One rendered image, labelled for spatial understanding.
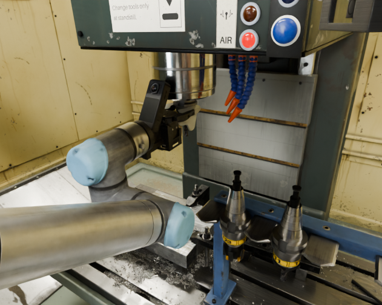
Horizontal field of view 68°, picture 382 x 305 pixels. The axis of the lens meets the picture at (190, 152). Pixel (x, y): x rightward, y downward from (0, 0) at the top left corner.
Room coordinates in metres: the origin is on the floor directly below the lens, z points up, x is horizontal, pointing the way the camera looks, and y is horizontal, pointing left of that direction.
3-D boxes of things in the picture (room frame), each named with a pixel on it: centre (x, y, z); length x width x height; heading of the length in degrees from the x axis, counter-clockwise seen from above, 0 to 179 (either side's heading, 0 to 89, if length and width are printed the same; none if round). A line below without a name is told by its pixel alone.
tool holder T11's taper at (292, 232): (0.41, -0.18, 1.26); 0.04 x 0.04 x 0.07
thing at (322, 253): (0.38, -0.23, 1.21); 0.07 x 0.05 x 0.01; 147
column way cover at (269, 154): (1.09, -0.23, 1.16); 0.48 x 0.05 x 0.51; 57
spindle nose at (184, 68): (0.72, 0.01, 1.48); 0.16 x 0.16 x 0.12
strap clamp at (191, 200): (0.89, -0.02, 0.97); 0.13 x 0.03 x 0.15; 147
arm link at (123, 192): (0.47, 0.15, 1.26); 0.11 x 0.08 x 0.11; 58
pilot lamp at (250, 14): (0.41, -0.08, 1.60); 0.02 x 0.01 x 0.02; 57
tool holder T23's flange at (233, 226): (0.47, -0.09, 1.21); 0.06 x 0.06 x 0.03
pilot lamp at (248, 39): (0.41, -0.08, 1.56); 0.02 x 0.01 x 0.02; 57
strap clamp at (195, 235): (0.64, -0.05, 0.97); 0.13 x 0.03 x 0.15; 57
